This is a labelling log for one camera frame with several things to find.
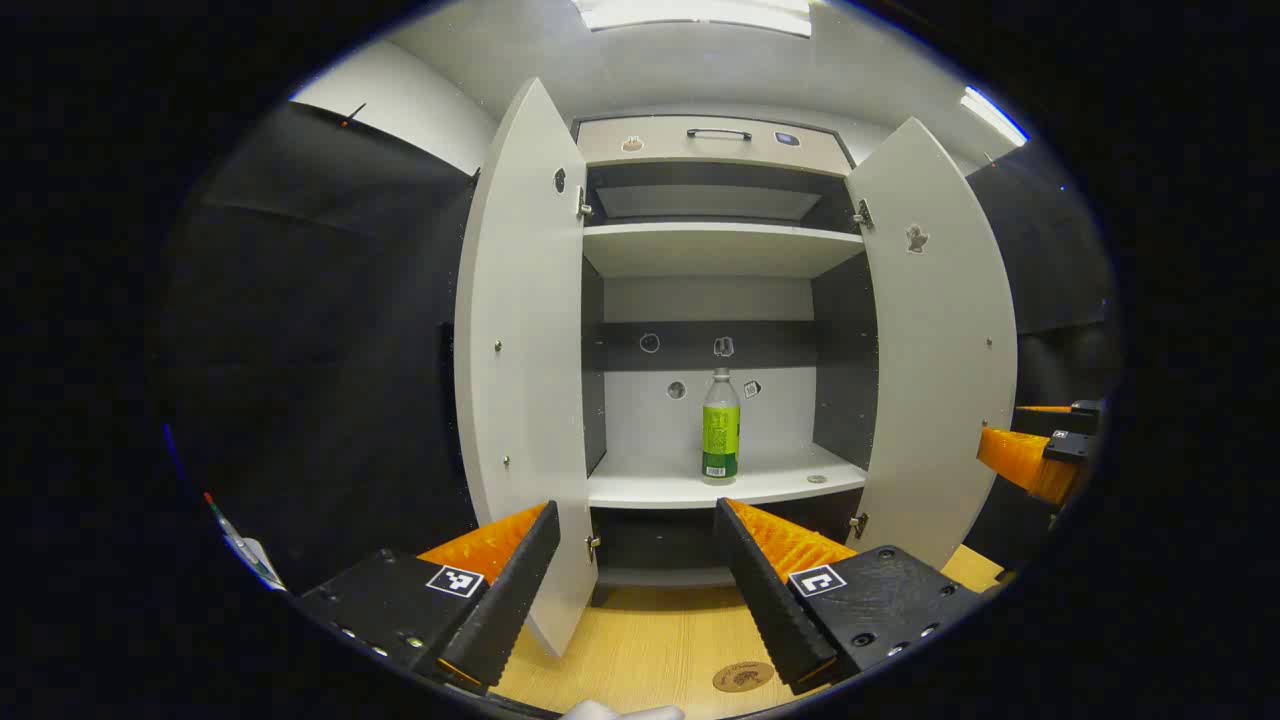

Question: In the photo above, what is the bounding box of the beige cabinet drawer front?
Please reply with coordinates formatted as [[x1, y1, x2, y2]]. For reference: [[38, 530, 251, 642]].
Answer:
[[576, 116, 853, 176]]

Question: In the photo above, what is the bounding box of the narrow ceiling light panel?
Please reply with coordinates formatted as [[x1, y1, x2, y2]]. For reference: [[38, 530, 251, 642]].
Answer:
[[960, 86, 1031, 148]]

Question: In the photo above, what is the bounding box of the large ceiling light panel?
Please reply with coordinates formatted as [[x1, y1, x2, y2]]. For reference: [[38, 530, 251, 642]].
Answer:
[[572, 0, 813, 39]]

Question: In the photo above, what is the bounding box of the green label plastic bottle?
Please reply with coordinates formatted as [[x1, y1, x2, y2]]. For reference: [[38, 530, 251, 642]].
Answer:
[[701, 367, 742, 486]]

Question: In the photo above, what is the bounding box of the black backdrop cloth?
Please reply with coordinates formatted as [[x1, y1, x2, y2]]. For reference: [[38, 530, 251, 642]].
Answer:
[[150, 100, 1121, 596]]

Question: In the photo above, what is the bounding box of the white cabinet door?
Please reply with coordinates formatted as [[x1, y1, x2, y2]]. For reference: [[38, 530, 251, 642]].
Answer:
[[845, 117, 1019, 571], [454, 77, 601, 659]]

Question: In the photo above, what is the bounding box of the white equipment with wires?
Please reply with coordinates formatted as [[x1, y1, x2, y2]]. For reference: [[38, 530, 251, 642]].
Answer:
[[203, 490, 286, 593]]

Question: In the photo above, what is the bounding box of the round brown coaster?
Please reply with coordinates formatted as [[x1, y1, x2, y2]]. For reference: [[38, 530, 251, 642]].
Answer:
[[712, 661, 776, 694]]

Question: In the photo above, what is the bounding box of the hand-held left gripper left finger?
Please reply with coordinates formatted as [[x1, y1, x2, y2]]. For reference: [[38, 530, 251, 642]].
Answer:
[[298, 500, 563, 696]]

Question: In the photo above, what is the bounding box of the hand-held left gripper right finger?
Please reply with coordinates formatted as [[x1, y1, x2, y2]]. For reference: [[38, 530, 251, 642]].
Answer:
[[714, 497, 989, 696]]

